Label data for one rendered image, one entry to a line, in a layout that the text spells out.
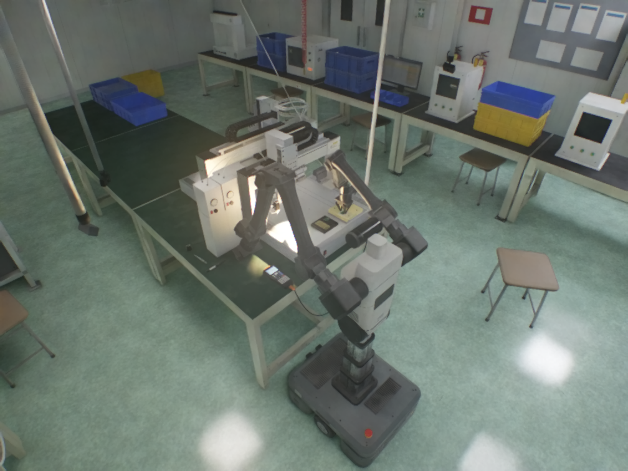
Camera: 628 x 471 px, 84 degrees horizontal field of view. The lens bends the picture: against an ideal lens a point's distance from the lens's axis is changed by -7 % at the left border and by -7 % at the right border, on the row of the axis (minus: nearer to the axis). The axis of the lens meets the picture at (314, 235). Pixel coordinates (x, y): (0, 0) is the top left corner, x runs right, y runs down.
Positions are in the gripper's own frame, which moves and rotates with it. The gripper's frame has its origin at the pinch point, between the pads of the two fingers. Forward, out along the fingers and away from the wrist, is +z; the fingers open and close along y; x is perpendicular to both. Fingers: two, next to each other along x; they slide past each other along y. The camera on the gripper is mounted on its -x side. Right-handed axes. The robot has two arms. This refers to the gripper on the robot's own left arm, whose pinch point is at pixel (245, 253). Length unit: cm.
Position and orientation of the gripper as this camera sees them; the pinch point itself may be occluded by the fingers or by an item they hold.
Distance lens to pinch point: 190.6
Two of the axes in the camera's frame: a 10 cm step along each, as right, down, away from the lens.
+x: 6.0, 7.8, -1.7
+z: -3.5, 4.5, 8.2
